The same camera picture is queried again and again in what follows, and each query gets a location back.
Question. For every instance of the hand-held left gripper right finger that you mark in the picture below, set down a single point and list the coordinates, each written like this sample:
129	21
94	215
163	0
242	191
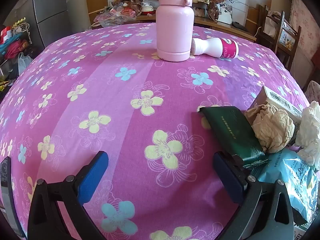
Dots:
228	180

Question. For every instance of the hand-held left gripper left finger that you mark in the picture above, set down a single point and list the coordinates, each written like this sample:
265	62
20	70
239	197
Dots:
92	175

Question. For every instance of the dark green packet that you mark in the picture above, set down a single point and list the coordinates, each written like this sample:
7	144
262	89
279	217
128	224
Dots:
232	130

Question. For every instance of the light blue snack bag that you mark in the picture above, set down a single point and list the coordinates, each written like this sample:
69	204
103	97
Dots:
292	175

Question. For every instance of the beige paper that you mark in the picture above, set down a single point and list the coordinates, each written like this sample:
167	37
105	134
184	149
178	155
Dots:
270	127

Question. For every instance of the white packet green print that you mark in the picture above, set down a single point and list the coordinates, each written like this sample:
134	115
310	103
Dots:
301	231

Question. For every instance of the long white cardboard box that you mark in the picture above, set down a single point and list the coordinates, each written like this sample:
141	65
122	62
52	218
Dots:
280	101

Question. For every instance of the white tissue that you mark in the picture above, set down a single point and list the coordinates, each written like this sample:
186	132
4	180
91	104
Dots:
310	130

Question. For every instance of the pink floral tablecloth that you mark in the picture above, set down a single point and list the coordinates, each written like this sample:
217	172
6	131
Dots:
100	80

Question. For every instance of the white plastic bag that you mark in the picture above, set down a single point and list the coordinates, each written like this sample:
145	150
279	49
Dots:
23	63

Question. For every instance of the white yogurt bottle pink label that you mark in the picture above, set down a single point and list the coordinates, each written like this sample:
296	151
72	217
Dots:
220	47

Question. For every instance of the wooden cabinet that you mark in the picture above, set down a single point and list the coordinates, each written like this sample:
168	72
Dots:
225	27

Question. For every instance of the black set-top box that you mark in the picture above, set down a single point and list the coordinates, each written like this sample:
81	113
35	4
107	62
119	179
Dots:
240	26

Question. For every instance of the pink water bottle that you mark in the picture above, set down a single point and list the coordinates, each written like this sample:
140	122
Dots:
175	30

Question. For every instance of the dark wooden chair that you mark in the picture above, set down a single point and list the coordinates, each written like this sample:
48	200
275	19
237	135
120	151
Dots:
280	27

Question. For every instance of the clear plastic bag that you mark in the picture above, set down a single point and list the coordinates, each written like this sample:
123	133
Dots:
117	15

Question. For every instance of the wedding photo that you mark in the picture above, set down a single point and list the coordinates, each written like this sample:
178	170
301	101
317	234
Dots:
225	12

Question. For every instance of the small photo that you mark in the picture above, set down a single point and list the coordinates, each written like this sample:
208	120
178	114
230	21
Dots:
200	12

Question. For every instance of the grey refrigerator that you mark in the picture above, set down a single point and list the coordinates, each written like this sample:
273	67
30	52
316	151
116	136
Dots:
50	5

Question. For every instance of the floral fabric appliance cover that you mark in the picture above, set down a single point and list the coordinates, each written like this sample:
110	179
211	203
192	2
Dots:
302	10

